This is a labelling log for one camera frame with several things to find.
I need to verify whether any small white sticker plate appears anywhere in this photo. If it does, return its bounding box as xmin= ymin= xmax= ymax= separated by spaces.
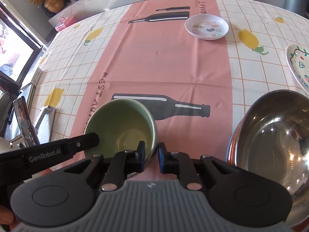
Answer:
xmin=184 ymin=14 xmax=229 ymax=40

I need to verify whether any right hand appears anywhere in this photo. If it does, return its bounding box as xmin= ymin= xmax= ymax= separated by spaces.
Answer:
xmin=0 ymin=206 xmax=18 ymax=230

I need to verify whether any steel bowl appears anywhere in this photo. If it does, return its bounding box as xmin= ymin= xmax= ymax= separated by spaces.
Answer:
xmin=226 ymin=90 xmax=308 ymax=227

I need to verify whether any pink checkered tablecloth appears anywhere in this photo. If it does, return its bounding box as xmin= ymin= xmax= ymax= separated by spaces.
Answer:
xmin=30 ymin=0 xmax=308 ymax=159

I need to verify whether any red box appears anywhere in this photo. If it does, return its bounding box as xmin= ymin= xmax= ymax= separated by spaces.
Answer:
xmin=55 ymin=15 xmax=77 ymax=32

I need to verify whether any green ceramic bowl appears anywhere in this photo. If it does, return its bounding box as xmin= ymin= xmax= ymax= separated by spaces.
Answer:
xmin=84 ymin=98 xmax=159 ymax=170

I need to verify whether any brown round vase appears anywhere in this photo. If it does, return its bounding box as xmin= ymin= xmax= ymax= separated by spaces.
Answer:
xmin=44 ymin=0 xmax=65 ymax=13

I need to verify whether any phone on stand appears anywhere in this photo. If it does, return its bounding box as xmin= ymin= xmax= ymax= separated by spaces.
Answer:
xmin=13 ymin=96 xmax=40 ymax=147

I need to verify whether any white painted oval plate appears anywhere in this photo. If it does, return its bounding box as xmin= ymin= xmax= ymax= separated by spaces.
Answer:
xmin=285 ymin=44 xmax=309 ymax=95

